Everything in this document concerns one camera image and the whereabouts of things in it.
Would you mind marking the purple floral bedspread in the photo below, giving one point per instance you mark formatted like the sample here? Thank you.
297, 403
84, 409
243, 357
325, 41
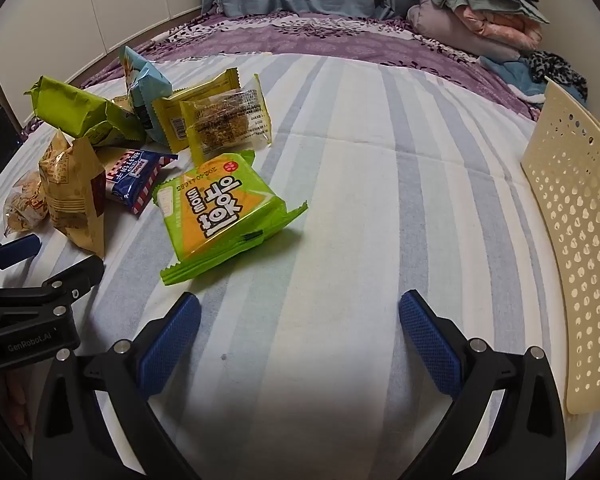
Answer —
305, 35

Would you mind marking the tan paper snack packet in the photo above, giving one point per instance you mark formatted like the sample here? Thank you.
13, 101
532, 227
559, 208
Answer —
70, 190

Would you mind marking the bright green orange snack packet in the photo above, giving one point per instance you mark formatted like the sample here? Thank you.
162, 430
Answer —
220, 220

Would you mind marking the yellow snack packet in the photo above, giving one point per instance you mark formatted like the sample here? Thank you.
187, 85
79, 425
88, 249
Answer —
200, 85
225, 120

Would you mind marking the white wardrobe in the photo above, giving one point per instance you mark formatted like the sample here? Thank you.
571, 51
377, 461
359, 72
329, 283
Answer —
80, 10

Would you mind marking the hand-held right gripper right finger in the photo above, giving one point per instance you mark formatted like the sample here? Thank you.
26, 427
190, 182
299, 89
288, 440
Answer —
430, 345

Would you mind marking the leopard print cloth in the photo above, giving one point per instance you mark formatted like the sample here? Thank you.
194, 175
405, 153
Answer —
560, 70

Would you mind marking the person's left hand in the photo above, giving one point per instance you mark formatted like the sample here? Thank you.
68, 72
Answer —
19, 405

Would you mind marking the blue fleece blanket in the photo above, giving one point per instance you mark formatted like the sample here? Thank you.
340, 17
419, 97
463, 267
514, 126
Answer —
505, 75

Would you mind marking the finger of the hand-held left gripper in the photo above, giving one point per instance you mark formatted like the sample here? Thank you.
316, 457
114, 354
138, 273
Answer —
17, 250
75, 275

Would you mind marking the blue red-striped snack packet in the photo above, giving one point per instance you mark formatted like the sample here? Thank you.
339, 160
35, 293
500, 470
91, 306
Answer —
135, 177

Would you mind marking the olive green seaweed packet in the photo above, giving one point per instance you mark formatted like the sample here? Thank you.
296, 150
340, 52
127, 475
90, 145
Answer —
65, 105

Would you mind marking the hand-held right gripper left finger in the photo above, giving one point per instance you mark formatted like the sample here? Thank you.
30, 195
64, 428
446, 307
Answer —
170, 345

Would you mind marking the striped bed sheet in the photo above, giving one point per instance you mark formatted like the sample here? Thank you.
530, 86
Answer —
380, 185

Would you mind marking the folded pink quilt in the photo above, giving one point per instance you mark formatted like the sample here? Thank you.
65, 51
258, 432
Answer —
505, 27

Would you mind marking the clear cracker packet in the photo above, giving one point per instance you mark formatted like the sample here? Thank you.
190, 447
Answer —
25, 205

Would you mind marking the cream perforated plastic basket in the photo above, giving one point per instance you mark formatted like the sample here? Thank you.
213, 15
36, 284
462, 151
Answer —
575, 210

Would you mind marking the light blue snack packet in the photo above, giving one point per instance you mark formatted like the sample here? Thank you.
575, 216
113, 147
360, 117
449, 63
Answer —
147, 80

